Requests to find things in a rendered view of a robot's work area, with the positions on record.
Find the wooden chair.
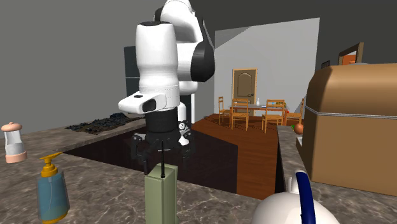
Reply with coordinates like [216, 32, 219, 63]
[218, 95, 232, 125]
[261, 99, 286, 134]
[230, 98, 250, 132]
[284, 98, 305, 127]

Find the brown doorway frame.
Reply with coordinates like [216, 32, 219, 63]
[337, 42, 365, 66]

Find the wooden door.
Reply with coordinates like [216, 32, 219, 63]
[232, 68, 258, 117]

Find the dining table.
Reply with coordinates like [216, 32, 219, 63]
[228, 97, 290, 125]

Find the green box with black stick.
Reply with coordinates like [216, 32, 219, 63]
[144, 140, 180, 224]

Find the white teapot with blue handle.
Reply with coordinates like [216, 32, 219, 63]
[251, 169, 342, 224]

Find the black cooktop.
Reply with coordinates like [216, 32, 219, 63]
[64, 112, 144, 136]

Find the blue soap dispenser, yellow pump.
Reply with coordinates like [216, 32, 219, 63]
[36, 151, 71, 224]

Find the brown bread box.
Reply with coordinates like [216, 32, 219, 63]
[295, 62, 397, 197]

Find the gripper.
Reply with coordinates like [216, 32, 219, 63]
[130, 108, 197, 175]

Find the dark refrigerator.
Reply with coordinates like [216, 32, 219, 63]
[123, 45, 141, 98]

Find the pink and white grinder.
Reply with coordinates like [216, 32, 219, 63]
[0, 122, 29, 164]

